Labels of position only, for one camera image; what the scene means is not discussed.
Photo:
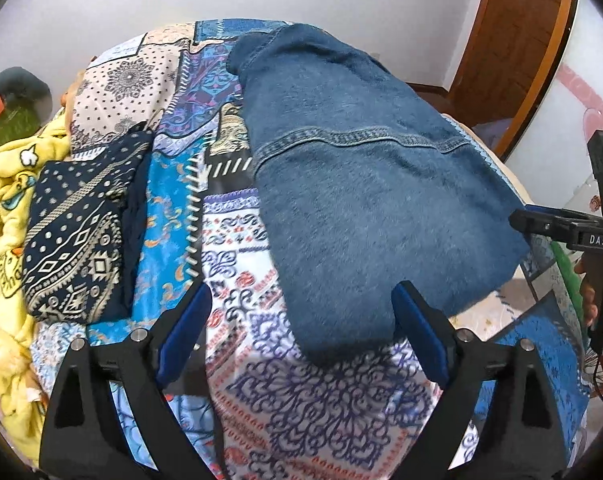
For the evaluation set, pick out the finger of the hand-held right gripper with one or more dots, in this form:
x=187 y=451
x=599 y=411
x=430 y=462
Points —
x=541 y=222

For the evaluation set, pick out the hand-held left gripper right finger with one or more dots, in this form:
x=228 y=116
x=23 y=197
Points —
x=421 y=330

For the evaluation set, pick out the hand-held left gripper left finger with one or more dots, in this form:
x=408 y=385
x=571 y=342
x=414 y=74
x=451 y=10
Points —
x=184 y=332

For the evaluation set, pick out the blue denim jacket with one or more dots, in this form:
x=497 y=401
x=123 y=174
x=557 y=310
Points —
x=361 y=185

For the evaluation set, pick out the person's right hand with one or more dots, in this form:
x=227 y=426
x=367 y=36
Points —
x=589 y=295

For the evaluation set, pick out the blue patchwork bed blanket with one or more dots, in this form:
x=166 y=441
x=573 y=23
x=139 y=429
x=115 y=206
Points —
x=281 y=410

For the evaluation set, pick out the navy patterned folded garment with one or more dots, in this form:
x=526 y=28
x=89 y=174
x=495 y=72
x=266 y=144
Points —
x=71 y=240

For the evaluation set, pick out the brown wooden door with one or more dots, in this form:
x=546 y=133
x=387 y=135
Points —
x=511 y=35

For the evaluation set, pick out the yellow cartoon fleece blanket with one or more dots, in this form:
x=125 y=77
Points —
x=6 y=210

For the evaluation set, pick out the orange soft toy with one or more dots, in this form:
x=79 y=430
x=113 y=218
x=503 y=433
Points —
x=74 y=97

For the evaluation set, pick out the green patterned bag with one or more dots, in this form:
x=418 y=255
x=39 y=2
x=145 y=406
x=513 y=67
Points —
x=11 y=127

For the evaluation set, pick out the grey pillow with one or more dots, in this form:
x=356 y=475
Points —
x=19 y=87

